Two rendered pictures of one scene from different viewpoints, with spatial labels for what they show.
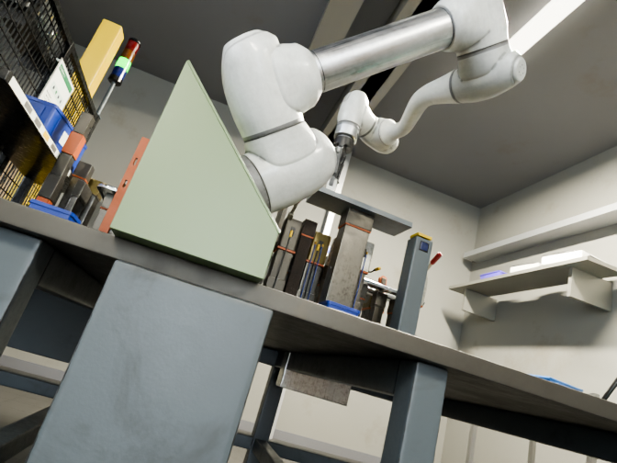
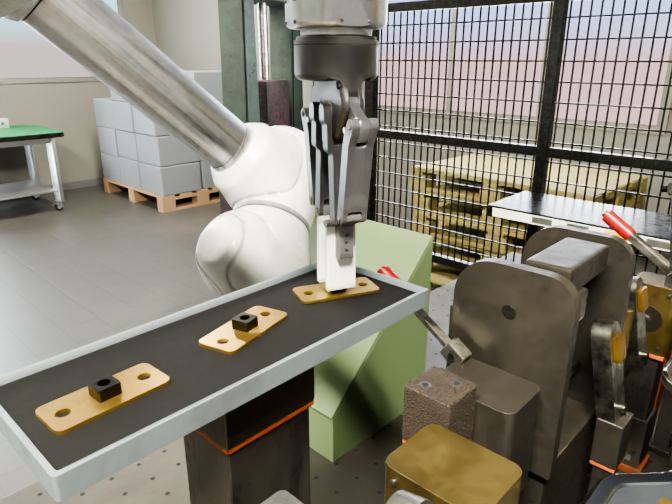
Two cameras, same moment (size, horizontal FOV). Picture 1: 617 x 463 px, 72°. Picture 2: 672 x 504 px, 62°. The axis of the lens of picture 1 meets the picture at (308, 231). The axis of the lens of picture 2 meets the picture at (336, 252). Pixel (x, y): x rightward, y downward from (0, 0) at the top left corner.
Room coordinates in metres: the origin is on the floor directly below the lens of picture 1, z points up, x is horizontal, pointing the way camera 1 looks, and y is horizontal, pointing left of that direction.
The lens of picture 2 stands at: (1.82, -0.33, 1.39)
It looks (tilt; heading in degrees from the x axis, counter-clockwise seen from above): 19 degrees down; 145
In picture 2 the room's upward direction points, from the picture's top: straight up
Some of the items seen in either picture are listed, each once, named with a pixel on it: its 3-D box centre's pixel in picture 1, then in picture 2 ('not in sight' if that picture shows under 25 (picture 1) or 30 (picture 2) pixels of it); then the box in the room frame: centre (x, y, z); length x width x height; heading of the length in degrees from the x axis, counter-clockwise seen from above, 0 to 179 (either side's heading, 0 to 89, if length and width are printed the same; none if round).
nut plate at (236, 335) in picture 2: not in sight; (245, 323); (1.41, -0.15, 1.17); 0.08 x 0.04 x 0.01; 116
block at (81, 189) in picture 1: (67, 221); not in sight; (1.56, 0.86, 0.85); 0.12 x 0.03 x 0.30; 12
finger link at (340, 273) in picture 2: not in sight; (340, 255); (1.40, -0.04, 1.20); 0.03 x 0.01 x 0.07; 78
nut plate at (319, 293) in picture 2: not in sight; (336, 285); (1.39, -0.03, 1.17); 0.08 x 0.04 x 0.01; 78
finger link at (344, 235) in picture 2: not in sight; (348, 234); (1.42, -0.04, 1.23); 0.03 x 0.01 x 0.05; 168
